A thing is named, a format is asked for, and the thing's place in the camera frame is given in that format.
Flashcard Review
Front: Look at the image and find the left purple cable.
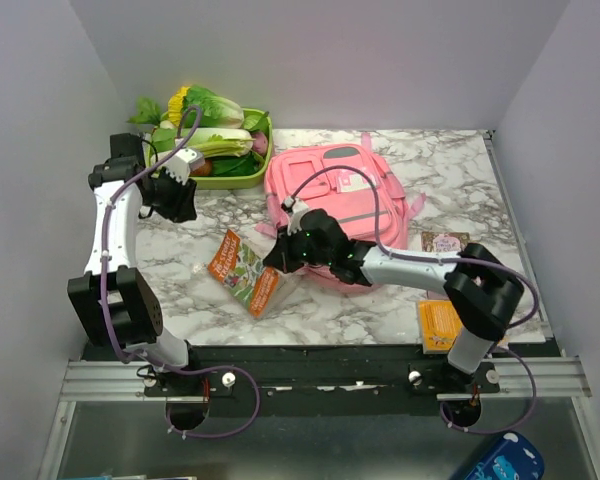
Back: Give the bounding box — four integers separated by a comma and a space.
99, 105, 263, 441

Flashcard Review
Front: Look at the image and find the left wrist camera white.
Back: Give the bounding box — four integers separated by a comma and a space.
157, 147, 205, 185

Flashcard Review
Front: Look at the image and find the green plastic tray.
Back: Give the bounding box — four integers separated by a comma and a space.
145, 108, 272, 189

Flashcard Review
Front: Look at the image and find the upper toy cabbage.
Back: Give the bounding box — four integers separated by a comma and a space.
181, 85, 244, 128

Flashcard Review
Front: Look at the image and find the green artificial leaf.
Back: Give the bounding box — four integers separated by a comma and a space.
127, 97, 162, 126

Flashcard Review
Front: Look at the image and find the illustrated picture book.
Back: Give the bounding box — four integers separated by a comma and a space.
421, 231, 470, 253

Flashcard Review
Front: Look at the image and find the aluminium rail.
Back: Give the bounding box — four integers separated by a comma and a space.
60, 357, 591, 403

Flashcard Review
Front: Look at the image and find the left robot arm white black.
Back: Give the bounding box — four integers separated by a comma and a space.
67, 133, 204, 395

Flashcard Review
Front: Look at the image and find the brown toy mushroom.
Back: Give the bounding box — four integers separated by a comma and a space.
191, 159, 213, 177

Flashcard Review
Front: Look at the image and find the blue pencil case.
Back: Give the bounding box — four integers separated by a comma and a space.
451, 432, 545, 480

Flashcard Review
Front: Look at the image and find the orange yellow booklet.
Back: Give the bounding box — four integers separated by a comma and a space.
417, 300, 463, 355

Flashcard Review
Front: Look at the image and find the purple toy vegetable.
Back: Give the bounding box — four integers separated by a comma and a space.
251, 131, 269, 157

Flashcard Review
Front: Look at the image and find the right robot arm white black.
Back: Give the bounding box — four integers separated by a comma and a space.
263, 209, 524, 392

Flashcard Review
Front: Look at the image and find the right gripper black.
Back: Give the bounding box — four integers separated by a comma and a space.
262, 223, 332, 275

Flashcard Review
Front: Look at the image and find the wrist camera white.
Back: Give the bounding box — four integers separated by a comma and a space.
281, 196, 309, 236
157, 147, 205, 185

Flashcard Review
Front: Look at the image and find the orange treehouse book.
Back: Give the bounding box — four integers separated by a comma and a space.
207, 230, 300, 318

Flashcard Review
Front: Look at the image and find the yellow artificial flower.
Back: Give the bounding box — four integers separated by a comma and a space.
167, 86, 189, 126

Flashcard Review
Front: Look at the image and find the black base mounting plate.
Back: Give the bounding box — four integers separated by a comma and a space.
82, 343, 566, 419

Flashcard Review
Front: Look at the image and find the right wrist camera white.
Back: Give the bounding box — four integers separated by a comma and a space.
281, 196, 309, 236

